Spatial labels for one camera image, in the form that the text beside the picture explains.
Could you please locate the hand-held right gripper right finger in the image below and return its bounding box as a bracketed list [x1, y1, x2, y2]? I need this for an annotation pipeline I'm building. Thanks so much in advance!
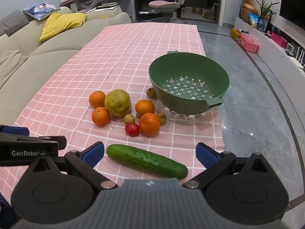
[182, 142, 274, 192]

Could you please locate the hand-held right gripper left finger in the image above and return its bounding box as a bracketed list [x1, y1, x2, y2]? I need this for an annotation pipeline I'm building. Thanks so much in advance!
[27, 141, 118, 192]

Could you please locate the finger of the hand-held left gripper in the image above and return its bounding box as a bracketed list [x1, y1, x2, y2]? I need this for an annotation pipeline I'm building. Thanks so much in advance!
[0, 125, 30, 137]
[0, 135, 67, 150]

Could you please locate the orange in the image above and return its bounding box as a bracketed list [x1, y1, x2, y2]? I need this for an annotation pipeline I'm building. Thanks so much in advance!
[135, 99, 155, 116]
[139, 113, 161, 138]
[89, 90, 106, 109]
[92, 107, 111, 127]

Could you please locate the red tomato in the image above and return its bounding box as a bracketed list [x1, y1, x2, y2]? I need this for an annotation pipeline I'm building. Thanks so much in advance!
[125, 123, 140, 137]

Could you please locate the green cucumber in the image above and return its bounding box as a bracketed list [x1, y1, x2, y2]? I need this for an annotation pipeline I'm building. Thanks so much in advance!
[106, 144, 189, 179]

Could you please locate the yellow-green pear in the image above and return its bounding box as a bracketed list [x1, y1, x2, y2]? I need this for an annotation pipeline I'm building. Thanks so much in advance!
[104, 89, 132, 117]

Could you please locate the green plastic colander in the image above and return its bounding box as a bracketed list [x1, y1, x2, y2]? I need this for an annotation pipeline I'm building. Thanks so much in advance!
[148, 51, 230, 116]

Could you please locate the beige sofa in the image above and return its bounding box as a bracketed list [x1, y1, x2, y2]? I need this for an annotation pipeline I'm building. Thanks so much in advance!
[0, 6, 131, 96]

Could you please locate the pink checked tablecloth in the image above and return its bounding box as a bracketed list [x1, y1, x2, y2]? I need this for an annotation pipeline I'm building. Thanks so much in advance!
[0, 22, 226, 201]

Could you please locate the grey sofa cushion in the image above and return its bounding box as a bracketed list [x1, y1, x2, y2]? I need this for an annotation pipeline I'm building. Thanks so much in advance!
[0, 10, 30, 37]

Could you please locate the yellow pillow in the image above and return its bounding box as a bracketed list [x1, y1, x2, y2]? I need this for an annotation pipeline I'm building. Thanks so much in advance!
[39, 12, 87, 42]

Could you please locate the pink box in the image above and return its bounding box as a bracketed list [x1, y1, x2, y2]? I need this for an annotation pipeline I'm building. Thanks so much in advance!
[239, 33, 260, 53]

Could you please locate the orange box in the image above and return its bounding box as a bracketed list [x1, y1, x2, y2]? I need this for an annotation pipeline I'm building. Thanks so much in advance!
[230, 28, 242, 41]

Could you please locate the white television cabinet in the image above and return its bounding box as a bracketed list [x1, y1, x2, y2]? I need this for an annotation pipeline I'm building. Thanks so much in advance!
[235, 17, 305, 72]

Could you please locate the printed blue pillow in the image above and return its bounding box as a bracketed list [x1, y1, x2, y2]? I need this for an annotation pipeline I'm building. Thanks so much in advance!
[22, 2, 60, 20]

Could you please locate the white router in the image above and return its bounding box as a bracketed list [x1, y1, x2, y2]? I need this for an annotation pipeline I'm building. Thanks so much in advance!
[289, 46, 305, 67]

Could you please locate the magenta box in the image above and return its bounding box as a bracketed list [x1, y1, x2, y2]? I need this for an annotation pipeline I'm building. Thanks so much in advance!
[271, 32, 289, 48]

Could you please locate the light blue snack bag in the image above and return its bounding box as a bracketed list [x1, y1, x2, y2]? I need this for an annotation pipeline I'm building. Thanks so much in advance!
[248, 13, 259, 28]

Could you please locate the gold vase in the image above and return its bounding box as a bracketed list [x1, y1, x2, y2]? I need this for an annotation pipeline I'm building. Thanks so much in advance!
[241, 3, 259, 24]

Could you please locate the pink office chair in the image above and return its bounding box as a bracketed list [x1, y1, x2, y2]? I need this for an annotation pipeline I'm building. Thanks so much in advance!
[144, 0, 187, 24]

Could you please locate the green potted plant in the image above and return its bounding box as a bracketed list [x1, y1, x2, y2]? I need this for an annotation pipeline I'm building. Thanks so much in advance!
[256, 0, 280, 21]

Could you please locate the black television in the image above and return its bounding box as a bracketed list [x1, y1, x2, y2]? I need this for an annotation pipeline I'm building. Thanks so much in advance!
[279, 0, 305, 30]

